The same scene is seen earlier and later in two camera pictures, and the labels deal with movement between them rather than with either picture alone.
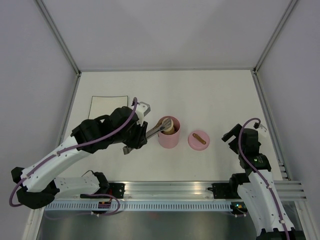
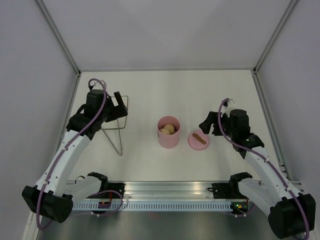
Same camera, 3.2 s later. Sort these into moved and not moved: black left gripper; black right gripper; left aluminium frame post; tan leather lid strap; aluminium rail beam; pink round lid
Moved: black left gripper; black right gripper
Not moved: aluminium rail beam; tan leather lid strap; left aluminium frame post; pink round lid
